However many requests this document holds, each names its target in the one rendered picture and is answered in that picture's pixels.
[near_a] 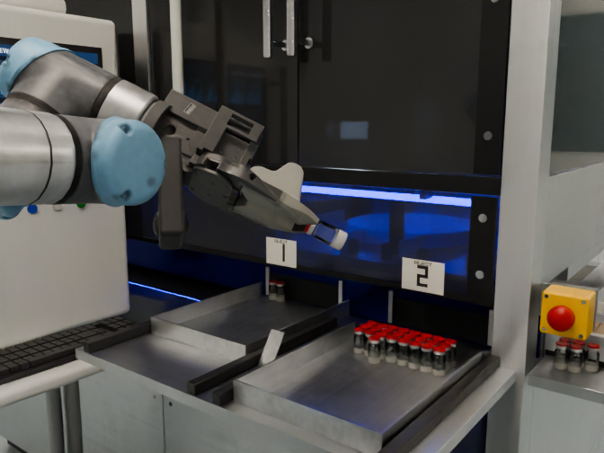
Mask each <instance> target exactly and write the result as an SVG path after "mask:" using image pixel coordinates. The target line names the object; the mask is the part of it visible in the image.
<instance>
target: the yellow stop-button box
mask: <svg viewBox="0 0 604 453"><path fill-rule="evenodd" d="M598 294H599V290H598V289H595V288H590V287H584V286H577V285H572V284H565V283H560V282H553V283H552V284H551V285H550V286H549V287H548V288H547V289H545V290H544V291H543V293H542V304H541V316H540V328H539V330H540V332H542V333H550V334H553V335H558V336H563V337H567V338H572V339H576V340H581V341H585V340H586V339H587V338H588V337H589V336H590V334H591V333H592V332H593V331H594V329H595V324H596V314H597V304H598ZM554 306H567V307H569V308H570V309H571V310H572V311H573V313H574V315H575V323H574V325H573V326H572V328H571V329H570V330H568V331H566V332H558V331H556V330H554V329H553V328H551V327H550V326H549V324H548V322H547V320H546V316H547V313H548V312H549V311H550V310H551V309H552V308H553V307H554Z"/></svg>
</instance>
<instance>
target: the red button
mask: <svg viewBox="0 0 604 453"><path fill-rule="evenodd" d="M546 320H547V322H548V324H549V326H550V327H551V328H553V329H554V330H556V331H558V332H566V331H568V330H570V329H571V328H572V326H573V325H574V323H575V315H574V313H573V311H572V310H571V309H570V308H569V307H567V306H554V307H553V308H552V309H551V310H550V311H549V312H548V313H547V316H546Z"/></svg>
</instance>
